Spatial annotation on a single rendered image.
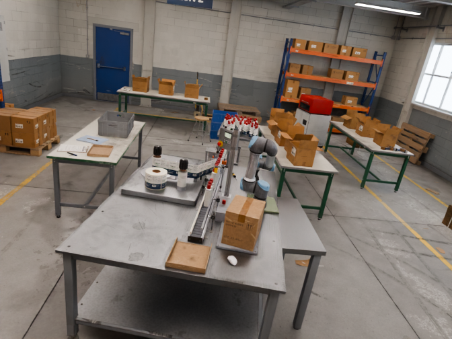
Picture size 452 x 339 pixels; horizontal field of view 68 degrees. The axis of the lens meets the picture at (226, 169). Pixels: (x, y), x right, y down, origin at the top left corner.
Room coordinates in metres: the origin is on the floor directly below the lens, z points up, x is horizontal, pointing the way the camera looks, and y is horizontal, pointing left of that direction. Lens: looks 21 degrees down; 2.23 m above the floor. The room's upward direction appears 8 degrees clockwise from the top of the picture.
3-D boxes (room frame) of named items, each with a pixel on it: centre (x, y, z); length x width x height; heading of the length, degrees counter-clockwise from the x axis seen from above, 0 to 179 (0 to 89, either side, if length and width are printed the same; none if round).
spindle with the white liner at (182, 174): (2.82, 0.39, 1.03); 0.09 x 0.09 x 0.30
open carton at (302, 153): (4.44, -1.01, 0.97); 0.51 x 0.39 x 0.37; 101
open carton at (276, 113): (6.17, -0.83, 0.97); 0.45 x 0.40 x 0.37; 98
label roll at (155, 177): (2.82, 0.63, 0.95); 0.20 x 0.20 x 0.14
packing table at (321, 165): (5.30, -1.00, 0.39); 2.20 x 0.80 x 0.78; 6
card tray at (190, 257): (1.89, 0.16, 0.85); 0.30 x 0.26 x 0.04; 177
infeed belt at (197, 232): (2.88, 0.11, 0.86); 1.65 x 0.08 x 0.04; 177
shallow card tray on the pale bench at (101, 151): (3.67, 1.50, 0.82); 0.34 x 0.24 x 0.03; 12
